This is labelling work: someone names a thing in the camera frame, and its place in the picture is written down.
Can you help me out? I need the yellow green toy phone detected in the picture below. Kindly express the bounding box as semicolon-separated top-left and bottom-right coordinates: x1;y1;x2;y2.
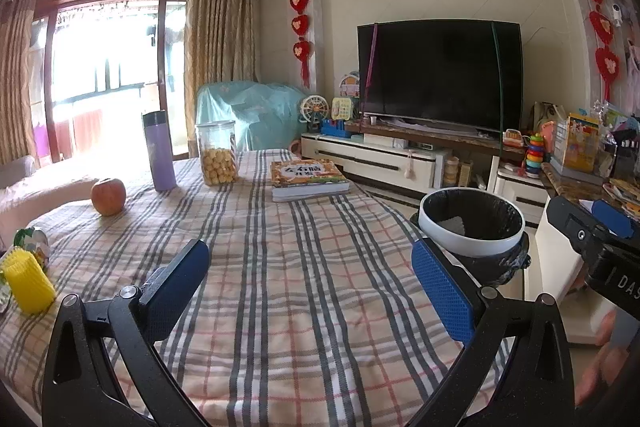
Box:
332;97;357;122

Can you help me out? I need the red heart string decoration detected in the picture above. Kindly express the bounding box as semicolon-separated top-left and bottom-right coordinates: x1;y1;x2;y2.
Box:
290;0;313;88
566;0;621;100

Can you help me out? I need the blue toy tray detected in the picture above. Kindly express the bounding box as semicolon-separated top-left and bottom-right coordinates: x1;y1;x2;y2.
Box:
320;119;353;138

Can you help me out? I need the pink thin rod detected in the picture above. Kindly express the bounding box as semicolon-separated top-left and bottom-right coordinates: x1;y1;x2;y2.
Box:
365;24;378;115

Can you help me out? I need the red apple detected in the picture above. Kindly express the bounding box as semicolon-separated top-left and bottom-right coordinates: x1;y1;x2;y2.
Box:
90;177;127;217

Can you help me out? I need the white television cabinet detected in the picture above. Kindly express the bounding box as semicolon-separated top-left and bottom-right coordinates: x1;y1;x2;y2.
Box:
300;119;548;228

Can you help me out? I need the green thin rod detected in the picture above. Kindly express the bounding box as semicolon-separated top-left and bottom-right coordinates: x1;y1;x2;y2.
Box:
491;23;503;138

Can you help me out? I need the person's right hand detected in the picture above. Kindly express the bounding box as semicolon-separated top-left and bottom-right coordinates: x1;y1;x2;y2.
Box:
575;311;633;409

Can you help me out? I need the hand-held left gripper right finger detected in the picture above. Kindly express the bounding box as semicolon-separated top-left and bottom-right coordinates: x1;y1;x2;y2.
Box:
410;237;576;427

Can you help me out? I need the dark marble counter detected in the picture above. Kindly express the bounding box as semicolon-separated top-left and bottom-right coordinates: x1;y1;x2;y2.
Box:
542;162;640;218

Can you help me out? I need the colourful hardcover book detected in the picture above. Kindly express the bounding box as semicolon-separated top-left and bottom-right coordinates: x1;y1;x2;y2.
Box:
270;159;351;202

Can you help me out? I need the rainbow stacking ring toy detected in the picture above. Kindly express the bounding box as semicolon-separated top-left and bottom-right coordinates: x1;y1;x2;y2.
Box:
522;133;548;178

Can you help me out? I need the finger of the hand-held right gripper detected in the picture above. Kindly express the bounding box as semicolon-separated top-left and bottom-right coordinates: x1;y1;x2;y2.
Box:
544;196;635;260

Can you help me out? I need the black flat television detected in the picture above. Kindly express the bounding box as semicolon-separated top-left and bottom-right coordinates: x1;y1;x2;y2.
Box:
356;21;523;134

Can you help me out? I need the yellow colourful box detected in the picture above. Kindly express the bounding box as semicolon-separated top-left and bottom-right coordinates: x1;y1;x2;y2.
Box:
560;112;601;172

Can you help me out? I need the purple thermos bottle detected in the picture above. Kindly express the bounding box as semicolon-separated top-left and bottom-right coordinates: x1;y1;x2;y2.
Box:
141;109;177;192

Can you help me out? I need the colourful toy house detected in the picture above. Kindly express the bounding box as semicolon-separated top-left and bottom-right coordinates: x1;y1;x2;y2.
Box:
340;70;362;98

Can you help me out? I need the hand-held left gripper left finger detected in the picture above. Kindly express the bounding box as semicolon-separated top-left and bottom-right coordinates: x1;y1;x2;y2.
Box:
42;238;211;427

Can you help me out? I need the wooden sliding glass door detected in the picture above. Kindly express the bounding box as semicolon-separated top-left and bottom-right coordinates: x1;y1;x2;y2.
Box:
32;0;188;162

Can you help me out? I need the toy ferris wheel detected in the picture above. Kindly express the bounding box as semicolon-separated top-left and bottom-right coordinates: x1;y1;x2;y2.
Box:
300;95;331;125

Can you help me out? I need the green white foil wrapper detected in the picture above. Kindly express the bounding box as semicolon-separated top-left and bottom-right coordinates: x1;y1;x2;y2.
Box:
13;227;49;268

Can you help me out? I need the yellow foam fruit net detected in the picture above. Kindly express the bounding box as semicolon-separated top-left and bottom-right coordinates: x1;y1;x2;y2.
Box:
0;247;57;314

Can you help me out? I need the white trash bin black bag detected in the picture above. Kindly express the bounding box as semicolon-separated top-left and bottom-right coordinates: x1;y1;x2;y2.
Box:
410;188;530;293

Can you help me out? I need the pink sofa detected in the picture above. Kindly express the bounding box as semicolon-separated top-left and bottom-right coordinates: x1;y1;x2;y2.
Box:
0;154;101;248

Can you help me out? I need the plaid tablecloth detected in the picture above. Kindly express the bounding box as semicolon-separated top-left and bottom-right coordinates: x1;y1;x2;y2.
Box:
0;147;516;427

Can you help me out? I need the clear cookie jar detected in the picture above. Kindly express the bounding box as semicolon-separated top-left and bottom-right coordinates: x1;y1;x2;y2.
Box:
195;120;239;186

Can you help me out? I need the teal covered furniture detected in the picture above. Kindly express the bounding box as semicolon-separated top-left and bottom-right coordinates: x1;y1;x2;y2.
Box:
196;79;311;152

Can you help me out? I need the beige curtain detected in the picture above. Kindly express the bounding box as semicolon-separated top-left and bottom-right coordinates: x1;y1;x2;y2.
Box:
0;0;40;165
184;0;258;148

